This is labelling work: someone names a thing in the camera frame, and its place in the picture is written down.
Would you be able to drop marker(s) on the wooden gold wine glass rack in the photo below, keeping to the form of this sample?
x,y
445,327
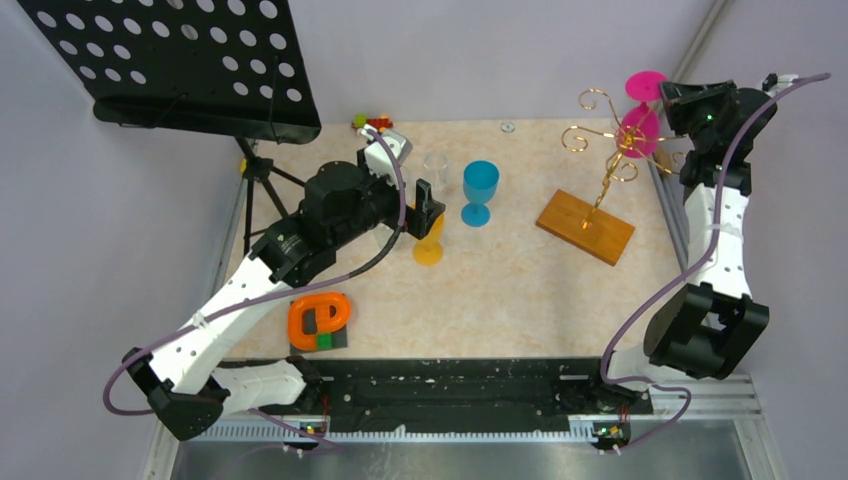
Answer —
x,y
585,225

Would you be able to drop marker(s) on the yellow wine glass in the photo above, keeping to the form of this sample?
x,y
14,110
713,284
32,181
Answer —
x,y
429,251

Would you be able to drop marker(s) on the orange tape dispenser toy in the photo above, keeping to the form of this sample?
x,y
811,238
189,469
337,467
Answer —
x,y
318,322

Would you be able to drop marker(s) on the black perforated music stand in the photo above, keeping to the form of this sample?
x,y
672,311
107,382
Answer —
x,y
227,68

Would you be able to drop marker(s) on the grey corner pipe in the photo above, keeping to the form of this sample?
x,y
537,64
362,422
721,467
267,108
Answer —
x,y
717,11

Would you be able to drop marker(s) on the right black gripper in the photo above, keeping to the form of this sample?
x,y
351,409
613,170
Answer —
x,y
680,98

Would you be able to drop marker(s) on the blue wine glass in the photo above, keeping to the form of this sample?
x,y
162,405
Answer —
x,y
480,181

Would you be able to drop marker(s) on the pink wine glass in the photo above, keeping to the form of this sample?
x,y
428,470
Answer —
x,y
639,131

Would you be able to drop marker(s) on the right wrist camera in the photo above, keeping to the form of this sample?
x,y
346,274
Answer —
x,y
774,83

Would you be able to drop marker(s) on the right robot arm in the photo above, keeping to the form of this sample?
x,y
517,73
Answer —
x,y
710,320

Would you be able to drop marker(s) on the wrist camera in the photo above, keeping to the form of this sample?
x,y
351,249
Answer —
x,y
774,83
376,154

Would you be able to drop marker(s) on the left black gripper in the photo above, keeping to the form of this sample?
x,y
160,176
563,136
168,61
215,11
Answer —
x,y
418,221

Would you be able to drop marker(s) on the tall clear wine glass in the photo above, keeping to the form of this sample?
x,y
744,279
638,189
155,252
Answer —
x,y
436,171

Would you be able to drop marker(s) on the red green toy train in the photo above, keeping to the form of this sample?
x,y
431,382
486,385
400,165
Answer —
x,y
380,123

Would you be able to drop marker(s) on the patterned clear glass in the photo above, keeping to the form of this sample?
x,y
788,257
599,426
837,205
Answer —
x,y
384,236

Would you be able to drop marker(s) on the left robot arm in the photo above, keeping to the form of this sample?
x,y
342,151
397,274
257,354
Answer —
x,y
184,381

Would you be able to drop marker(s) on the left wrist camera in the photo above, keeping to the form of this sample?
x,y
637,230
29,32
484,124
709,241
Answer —
x,y
376,154

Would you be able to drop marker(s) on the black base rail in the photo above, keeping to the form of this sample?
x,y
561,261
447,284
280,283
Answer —
x,y
462,396

